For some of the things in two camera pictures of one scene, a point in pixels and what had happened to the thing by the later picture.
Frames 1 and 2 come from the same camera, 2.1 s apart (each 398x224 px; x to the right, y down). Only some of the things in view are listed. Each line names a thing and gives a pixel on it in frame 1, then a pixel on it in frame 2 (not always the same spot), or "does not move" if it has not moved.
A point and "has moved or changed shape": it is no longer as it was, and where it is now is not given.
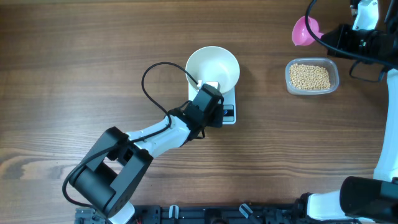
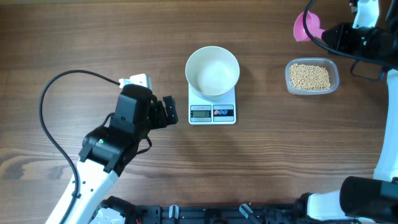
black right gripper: (343, 33) does not move
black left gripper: (216, 121) to (161, 121)
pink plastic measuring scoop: (301, 35) has moved or changed shape
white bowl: (213, 64) does not move
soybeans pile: (308, 77) does not move
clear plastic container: (311, 76) does not move
